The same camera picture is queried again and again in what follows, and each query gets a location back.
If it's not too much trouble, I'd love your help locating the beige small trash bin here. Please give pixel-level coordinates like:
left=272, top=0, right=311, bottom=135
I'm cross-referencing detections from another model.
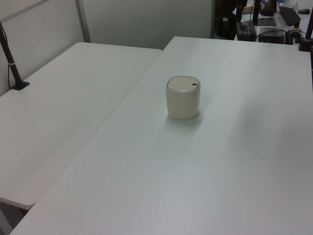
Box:
left=165, top=75, right=202, bottom=120

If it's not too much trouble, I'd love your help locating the beige trash bin lid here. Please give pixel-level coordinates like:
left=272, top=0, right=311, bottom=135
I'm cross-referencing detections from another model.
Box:
left=167, top=76, right=200, bottom=93

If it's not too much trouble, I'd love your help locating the white side table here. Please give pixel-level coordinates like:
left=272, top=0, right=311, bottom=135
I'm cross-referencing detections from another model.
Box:
left=0, top=42, right=163, bottom=211

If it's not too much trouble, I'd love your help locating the black device with green part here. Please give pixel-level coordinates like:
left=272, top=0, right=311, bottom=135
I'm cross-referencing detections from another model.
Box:
left=235, top=21, right=257, bottom=41

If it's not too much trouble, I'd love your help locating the black box computer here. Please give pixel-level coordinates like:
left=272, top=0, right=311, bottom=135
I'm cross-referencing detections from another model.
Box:
left=258, top=26, right=287, bottom=44

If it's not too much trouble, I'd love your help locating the black monitor stand pole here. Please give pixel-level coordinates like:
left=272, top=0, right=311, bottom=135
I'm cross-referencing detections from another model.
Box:
left=252, top=0, right=260, bottom=25

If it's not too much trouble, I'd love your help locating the black flat pad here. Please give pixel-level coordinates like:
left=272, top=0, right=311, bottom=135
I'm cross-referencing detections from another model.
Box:
left=257, top=18, right=277, bottom=26

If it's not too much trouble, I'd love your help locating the black keyboard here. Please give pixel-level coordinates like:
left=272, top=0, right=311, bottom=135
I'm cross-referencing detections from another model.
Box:
left=278, top=6, right=302, bottom=25

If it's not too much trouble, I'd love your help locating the grey metal partition post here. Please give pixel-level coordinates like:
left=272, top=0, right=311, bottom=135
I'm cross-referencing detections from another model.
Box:
left=75, top=0, right=91, bottom=43

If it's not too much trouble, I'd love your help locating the black camera stand pole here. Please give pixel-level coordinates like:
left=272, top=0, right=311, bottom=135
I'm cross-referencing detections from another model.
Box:
left=0, top=21, right=30, bottom=90

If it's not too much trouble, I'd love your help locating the black clamp camera stand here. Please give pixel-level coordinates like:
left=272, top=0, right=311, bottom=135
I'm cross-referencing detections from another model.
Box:
left=297, top=14, right=313, bottom=52

